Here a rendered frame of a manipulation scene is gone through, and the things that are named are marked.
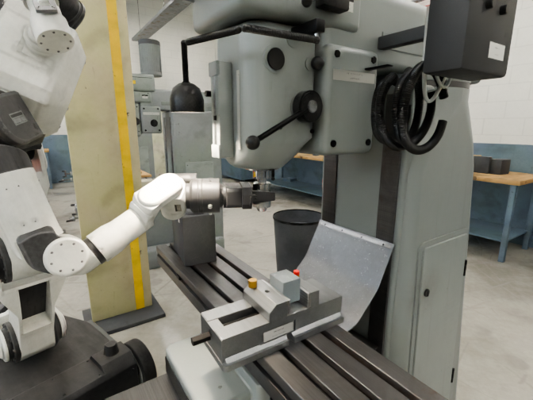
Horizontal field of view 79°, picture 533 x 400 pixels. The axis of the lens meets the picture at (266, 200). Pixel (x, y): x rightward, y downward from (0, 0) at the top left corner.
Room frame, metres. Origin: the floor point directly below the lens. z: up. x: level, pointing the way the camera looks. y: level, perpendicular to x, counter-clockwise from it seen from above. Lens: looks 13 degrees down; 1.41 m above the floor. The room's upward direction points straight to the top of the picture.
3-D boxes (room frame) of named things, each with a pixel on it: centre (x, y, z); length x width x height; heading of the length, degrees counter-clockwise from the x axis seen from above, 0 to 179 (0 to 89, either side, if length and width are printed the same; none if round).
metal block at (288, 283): (0.74, -0.05, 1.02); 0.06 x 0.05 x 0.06; 32
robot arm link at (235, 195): (0.82, 0.10, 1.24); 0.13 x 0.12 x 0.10; 9
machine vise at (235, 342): (0.73, -0.02, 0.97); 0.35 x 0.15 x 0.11; 122
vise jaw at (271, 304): (0.71, 0.00, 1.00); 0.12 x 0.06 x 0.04; 32
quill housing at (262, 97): (0.83, 0.01, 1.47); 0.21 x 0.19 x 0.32; 34
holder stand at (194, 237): (1.22, 0.29, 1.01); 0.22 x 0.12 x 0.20; 26
